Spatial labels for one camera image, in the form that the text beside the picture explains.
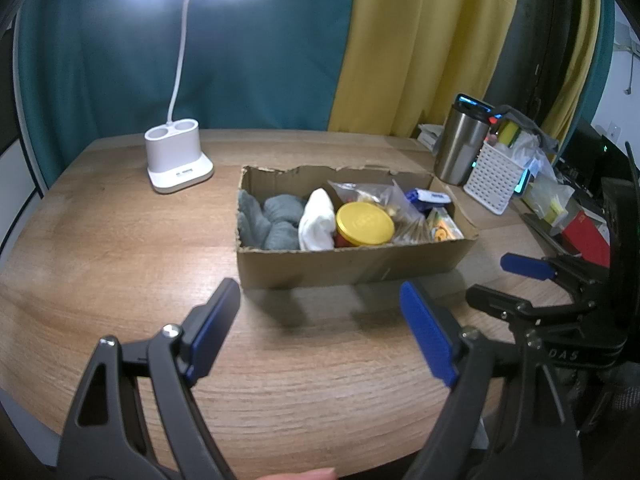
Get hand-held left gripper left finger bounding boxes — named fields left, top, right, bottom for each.
left=56, top=277, right=242, bottom=480

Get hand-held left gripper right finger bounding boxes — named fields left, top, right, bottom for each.
left=399, top=281, right=586, bottom=480

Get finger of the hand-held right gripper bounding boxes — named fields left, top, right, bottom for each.
left=465, top=284, right=576, bottom=332
left=500, top=253, right=611, bottom=301

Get yellow snack packet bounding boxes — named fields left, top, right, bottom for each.
left=425, top=207, right=466, bottom=243

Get cardboard box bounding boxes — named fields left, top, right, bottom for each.
left=235, top=162, right=480, bottom=291

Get blue tissue packet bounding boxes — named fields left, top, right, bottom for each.
left=405, top=187, right=453, bottom=217

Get yellow lid jar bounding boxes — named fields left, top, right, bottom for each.
left=334, top=201, right=396, bottom=248

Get clear snack bag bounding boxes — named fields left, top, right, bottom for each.
left=327, top=179, right=426, bottom=233

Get white socks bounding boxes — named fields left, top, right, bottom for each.
left=298, top=188, right=337, bottom=251

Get person's left hand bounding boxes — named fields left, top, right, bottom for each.
left=260, top=467, right=337, bottom=480

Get red box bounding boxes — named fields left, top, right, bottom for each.
left=561, top=210, right=612, bottom=268

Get white perforated basket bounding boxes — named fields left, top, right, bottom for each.
left=463, top=140, right=526, bottom=216

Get clear plastic bag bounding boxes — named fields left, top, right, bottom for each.
left=510, top=125, right=561, bottom=171

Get black monitor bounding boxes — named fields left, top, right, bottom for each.
left=555, top=119, right=633, bottom=201

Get yellow sponge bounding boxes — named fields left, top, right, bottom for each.
left=497, top=119, right=523, bottom=146

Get steel tumbler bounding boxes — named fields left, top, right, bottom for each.
left=433, top=92, right=493, bottom=187

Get stack of papers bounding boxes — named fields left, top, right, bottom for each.
left=415, top=122, right=443, bottom=151

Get white desk lamp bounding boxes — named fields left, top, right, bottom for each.
left=127, top=0, right=264, bottom=195

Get narrow yellow curtain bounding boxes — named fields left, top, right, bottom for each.
left=542, top=0, right=601, bottom=136

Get narrow teal curtain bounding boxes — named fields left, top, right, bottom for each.
left=590, top=0, right=619, bottom=126

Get wide yellow curtain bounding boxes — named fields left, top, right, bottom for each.
left=327, top=0, right=523, bottom=138

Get wide teal curtain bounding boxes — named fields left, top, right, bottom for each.
left=12, top=0, right=358, bottom=191

